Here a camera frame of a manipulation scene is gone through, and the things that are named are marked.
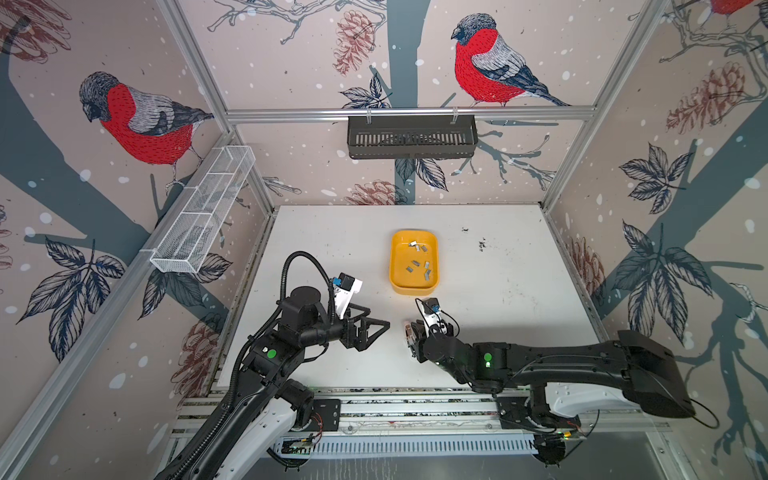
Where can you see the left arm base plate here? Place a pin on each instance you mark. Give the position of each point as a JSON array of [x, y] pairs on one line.
[[325, 415]]

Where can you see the yellow plastic tray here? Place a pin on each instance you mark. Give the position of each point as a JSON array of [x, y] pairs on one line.
[[413, 284]]

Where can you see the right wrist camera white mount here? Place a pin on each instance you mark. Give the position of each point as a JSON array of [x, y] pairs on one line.
[[431, 315]]

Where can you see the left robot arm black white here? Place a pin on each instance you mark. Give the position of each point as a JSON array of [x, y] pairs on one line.
[[263, 402]]

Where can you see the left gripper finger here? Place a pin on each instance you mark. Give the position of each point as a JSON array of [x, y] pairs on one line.
[[354, 311], [370, 330]]

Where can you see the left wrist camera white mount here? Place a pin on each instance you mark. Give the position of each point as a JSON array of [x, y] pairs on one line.
[[345, 287]]

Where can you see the black wall basket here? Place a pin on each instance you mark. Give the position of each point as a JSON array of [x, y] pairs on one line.
[[412, 137]]

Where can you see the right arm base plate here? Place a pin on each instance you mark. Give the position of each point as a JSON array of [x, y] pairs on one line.
[[533, 414]]

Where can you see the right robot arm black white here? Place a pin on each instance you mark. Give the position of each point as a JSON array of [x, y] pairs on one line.
[[631, 372]]

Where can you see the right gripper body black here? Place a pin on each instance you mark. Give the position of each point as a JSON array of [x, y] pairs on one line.
[[421, 348]]

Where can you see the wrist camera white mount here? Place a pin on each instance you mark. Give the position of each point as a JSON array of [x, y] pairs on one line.
[[345, 287], [431, 315]]

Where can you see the white wire mesh shelf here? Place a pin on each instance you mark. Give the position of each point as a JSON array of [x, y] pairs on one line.
[[193, 232]]

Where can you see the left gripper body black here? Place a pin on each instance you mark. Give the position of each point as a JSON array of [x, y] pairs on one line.
[[349, 338]]

